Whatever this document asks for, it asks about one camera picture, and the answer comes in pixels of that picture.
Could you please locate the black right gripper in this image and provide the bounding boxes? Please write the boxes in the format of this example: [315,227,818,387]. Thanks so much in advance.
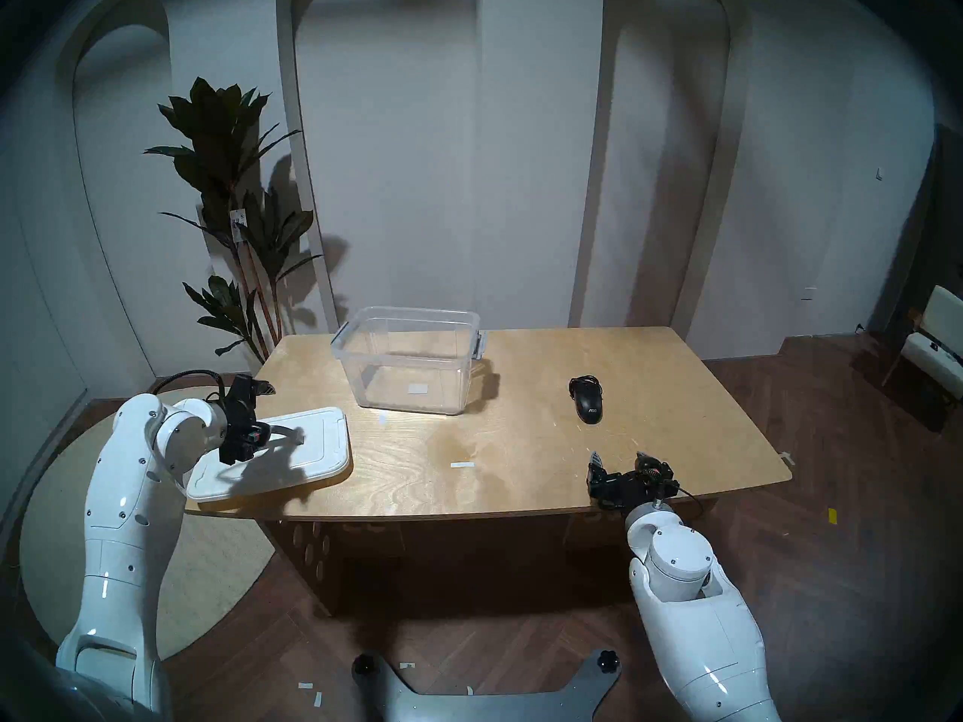
[588,451,678,514]

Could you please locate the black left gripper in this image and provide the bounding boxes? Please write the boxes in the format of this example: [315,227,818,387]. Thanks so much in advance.
[220,376,275,466]

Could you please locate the white lid with grey handle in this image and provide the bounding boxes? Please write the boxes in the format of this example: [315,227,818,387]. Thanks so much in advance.
[186,406,353,502]

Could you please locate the black computer mouse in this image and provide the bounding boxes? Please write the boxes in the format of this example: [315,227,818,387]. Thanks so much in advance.
[568,375,605,425]

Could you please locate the clear plastic storage container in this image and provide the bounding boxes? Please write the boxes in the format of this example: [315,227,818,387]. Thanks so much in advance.
[331,306,488,416]

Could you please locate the light wooden table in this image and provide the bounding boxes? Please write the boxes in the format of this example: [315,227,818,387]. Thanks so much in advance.
[184,326,793,616]

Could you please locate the round beige rug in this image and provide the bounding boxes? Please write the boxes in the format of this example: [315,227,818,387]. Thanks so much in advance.
[20,386,275,661]

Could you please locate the tall green leafy plant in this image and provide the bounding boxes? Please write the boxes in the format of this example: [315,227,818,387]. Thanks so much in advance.
[144,77,324,364]

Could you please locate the white upholstered chair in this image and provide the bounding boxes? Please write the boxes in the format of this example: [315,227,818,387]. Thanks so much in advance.
[882,284,963,402]

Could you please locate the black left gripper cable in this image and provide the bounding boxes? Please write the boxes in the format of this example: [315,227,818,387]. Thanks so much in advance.
[150,371,226,398]

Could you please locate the grey metal robot base plate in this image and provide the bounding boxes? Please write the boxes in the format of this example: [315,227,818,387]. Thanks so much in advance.
[352,649,623,722]

